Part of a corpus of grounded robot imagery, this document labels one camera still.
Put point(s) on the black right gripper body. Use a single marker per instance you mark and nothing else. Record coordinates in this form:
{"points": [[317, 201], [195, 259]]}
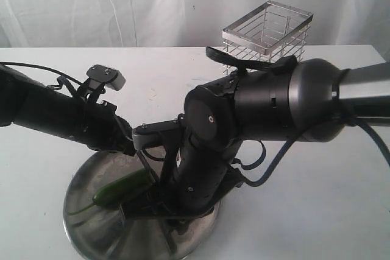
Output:
{"points": [[190, 190]]}

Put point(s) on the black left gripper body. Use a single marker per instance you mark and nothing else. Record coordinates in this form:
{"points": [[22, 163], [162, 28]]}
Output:
{"points": [[101, 129]]}

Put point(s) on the dark green object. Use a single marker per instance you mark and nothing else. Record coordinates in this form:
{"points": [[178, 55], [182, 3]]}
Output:
{"points": [[121, 190]]}

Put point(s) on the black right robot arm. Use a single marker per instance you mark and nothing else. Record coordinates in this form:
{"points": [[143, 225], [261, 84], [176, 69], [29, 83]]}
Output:
{"points": [[235, 130]]}

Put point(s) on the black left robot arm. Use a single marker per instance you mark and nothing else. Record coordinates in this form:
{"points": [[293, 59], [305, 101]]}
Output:
{"points": [[30, 104]]}

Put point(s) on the round steel plate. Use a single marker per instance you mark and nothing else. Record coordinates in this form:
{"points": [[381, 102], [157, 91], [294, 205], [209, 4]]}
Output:
{"points": [[101, 233]]}

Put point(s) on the white backdrop curtain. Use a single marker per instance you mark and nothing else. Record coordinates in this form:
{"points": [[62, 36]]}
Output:
{"points": [[149, 23]]}

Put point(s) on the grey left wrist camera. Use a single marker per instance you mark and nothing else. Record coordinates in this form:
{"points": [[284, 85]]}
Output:
{"points": [[108, 77]]}

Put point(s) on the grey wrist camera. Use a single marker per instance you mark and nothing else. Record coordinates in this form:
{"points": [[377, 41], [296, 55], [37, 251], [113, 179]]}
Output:
{"points": [[167, 134], [108, 77]]}

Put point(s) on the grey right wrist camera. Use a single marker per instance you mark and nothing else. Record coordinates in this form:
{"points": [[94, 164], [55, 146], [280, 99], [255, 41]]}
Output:
{"points": [[167, 134]]}

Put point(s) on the steel wire utensil basket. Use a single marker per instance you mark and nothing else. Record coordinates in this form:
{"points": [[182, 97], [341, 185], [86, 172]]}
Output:
{"points": [[267, 33]]}

